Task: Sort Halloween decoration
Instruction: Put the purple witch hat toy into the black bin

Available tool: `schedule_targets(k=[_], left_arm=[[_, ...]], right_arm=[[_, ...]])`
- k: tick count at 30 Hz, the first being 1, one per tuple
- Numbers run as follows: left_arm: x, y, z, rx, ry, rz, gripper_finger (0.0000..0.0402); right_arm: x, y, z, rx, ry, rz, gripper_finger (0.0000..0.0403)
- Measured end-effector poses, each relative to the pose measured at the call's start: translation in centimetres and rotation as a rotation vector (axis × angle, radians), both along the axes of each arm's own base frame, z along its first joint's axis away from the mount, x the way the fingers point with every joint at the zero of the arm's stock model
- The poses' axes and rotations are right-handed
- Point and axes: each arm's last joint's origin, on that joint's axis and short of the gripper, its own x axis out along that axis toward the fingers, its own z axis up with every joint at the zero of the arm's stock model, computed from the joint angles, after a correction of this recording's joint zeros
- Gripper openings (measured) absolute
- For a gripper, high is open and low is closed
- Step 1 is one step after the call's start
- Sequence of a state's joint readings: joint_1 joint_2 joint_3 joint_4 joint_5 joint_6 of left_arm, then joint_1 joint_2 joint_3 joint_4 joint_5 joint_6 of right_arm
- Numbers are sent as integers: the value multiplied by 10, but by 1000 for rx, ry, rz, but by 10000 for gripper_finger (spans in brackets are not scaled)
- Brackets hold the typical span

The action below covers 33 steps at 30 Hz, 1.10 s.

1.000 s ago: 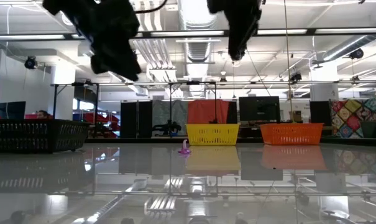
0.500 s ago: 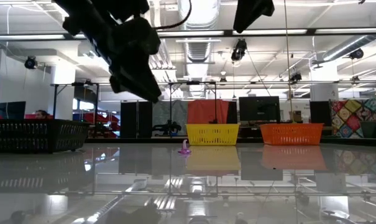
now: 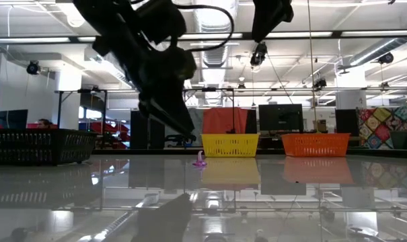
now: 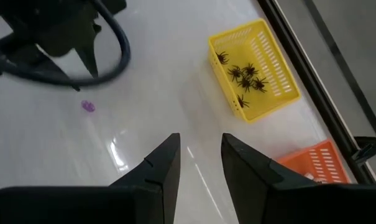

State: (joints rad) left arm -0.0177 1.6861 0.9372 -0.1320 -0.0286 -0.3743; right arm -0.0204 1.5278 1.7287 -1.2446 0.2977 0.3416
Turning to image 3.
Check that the black metal workstation frame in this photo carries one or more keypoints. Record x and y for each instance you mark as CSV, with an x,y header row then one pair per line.
x,y
60,107

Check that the colourful patchwork quilt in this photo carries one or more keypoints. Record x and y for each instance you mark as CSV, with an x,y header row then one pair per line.
x,y
378,124

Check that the yellow plastic basket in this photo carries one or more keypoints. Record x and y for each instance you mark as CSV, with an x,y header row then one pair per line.
x,y
230,146

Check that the orange plastic basket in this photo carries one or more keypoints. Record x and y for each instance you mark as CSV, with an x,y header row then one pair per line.
x,y
315,146

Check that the red cloth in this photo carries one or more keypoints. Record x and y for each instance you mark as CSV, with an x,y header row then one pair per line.
x,y
225,121

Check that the black ceiling spotlight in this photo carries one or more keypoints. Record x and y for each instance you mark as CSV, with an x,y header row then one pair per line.
x,y
33,68
320,83
258,53
385,58

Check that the background black robot arm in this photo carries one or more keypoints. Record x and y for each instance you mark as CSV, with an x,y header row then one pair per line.
x,y
174,138

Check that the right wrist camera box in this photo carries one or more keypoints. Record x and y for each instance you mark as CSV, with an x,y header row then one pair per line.
x,y
268,23

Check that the cardboard box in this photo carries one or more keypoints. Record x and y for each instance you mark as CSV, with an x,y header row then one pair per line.
x,y
321,126

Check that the wide black monitor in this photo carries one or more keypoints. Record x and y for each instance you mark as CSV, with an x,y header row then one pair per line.
x,y
280,117

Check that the thin black pole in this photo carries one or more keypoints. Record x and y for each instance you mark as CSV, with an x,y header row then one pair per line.
x,y
233,111

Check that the black aluminium table frame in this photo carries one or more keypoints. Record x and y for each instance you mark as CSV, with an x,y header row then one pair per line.
x,y
149,152

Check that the black computer monitor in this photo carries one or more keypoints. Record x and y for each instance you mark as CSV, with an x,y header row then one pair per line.
x,y
346,122
11,119

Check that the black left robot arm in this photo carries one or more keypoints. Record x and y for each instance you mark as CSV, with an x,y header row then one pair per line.
x,y
102,17

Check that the black plastic basket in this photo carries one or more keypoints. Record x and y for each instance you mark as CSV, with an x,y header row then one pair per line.
x,y
38,148

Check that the white rectangular air duct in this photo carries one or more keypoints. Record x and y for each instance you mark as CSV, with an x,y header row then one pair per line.
x,y
102,64

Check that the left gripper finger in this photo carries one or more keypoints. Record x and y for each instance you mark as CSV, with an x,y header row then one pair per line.
x,y
178,116
163,121

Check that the grey cloth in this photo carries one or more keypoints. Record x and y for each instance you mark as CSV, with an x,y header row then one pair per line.
x,y
198,121

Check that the ceiling light strip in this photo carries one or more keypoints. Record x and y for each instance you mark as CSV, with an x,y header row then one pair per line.
x,y
299,34
210,35
373,33
31,40

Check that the person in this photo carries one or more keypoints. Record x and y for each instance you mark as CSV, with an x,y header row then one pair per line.
x,y
45,123

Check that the red storage bin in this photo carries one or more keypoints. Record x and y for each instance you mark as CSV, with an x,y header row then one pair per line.
x,y
31,126

